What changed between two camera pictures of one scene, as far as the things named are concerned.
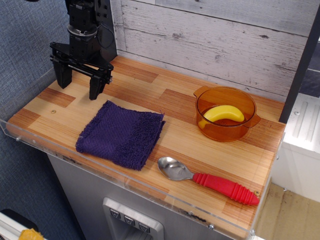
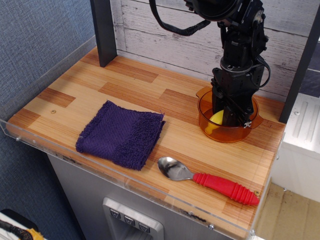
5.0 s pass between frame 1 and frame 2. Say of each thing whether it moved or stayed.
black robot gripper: moved
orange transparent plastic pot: stayed
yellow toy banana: moved
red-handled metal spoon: stayed
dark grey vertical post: stayed
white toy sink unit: stayed
